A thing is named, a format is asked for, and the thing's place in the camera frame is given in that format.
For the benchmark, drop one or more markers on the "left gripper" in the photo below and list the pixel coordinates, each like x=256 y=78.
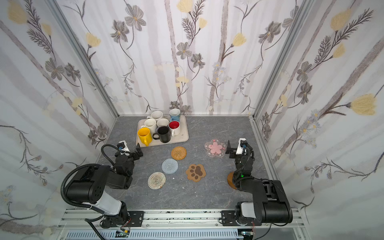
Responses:
x=133 y=154

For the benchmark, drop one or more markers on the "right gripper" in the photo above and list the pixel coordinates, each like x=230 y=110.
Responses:
x=234 y=153

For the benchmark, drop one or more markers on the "pink flower coaster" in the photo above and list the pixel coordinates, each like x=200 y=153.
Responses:
x=215 y=148

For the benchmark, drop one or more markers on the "yellow mug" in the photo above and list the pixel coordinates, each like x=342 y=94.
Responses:
x=145 y=136

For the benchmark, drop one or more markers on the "brown wooden round coaster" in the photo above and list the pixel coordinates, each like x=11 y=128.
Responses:
x=230 y=180

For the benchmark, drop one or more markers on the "blue-grey round knitted coaster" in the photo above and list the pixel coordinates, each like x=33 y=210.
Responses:
x=170 y=166

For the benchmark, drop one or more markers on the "white woven round coaster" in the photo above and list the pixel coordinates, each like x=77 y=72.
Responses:
x=156 y=180

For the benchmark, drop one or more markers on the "brown paw-shaped coaster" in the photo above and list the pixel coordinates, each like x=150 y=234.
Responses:
x=195 y=172

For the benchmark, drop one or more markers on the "white mug red inside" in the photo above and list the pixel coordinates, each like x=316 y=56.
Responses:
x=175 y=128

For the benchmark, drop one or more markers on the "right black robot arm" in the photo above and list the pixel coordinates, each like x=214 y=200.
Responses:
x=269 y=204

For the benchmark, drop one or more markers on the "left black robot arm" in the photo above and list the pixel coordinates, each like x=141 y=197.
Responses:
x=84 y=187

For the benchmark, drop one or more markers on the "white mug left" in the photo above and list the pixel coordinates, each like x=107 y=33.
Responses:
x=151 y=124

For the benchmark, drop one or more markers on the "black mug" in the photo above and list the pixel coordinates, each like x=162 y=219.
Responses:
x=163 y=134

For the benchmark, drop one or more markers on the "lavender mug white inside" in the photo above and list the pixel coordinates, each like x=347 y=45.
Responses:
x=162 y=122

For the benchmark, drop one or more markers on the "white speckled mug rear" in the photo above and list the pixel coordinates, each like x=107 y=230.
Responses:
x=156 y=115

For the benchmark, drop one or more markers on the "beige plastic tray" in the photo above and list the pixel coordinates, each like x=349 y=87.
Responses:
x=182 y=137

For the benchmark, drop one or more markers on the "light blue mug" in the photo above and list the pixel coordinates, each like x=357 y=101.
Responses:
x=175 y=114

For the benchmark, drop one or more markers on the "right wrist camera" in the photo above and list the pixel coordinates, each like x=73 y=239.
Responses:
x=241 y=146

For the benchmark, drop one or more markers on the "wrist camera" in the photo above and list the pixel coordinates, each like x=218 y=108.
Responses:
x=122 y=147
x=241 y=146

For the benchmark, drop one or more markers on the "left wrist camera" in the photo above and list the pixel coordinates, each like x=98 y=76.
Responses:
x=122 y=147

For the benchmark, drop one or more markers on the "white slotted cable duct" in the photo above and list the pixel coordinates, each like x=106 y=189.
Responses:
x=188 y=234

